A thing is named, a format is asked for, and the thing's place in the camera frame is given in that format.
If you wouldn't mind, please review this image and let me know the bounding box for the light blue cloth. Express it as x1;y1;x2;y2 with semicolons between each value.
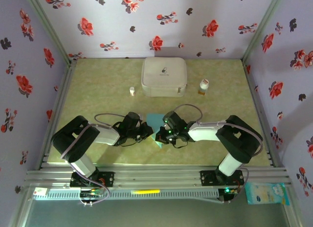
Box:
146;113;165;149

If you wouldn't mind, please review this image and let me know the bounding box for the white capped amber pill bottle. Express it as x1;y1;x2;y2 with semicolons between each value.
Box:
197;79;210;95

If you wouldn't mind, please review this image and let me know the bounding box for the white zippered medicine case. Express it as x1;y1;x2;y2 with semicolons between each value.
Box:
141;57;188;98

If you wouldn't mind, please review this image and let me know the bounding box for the yellow label strip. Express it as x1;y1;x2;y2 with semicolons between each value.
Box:
131;189;161;195

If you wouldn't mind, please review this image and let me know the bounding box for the blue wet wipes pack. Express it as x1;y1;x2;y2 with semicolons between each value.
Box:
245;182;290;205

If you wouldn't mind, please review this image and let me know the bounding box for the small white box red label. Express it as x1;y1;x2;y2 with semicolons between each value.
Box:
33;187;48;197

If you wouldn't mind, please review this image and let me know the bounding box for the aluminium front rail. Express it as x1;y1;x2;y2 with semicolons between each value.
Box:
24;164;291;187

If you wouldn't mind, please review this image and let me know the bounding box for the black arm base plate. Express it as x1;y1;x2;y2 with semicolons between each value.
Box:
200;170;245;187
70;171;115;188

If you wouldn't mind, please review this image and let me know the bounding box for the grey slotted cable duct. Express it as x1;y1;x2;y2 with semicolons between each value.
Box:
33;189;220;201

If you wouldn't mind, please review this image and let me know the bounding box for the aluminium side rail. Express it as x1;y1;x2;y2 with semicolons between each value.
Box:
36;60;77;170
242;60;282;168

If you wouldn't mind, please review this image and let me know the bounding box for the small electronics board with wires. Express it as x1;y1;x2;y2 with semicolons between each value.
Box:
78;187;105;207
218;186;240;203

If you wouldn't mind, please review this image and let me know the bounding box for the aluminium corner post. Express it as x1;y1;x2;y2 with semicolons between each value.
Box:
241;0;286;63
23;0;75;65

